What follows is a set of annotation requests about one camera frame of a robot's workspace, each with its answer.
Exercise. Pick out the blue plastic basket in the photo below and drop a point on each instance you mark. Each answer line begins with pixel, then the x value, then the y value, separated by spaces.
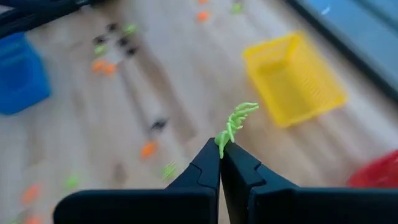
pixel 21 81

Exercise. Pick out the yellow plastic basket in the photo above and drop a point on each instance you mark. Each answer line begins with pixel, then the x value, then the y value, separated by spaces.
pixel 292 81

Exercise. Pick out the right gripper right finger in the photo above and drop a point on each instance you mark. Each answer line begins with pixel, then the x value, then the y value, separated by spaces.
pixel 311 205

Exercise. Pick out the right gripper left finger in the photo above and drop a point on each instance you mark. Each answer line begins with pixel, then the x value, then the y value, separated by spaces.
pixel 186 205

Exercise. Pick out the black aluminium table frame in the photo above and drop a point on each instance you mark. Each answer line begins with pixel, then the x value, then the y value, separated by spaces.
pixel 31 21

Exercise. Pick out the red plastic basket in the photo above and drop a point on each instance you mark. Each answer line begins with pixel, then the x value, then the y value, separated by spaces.
pixel 379 171

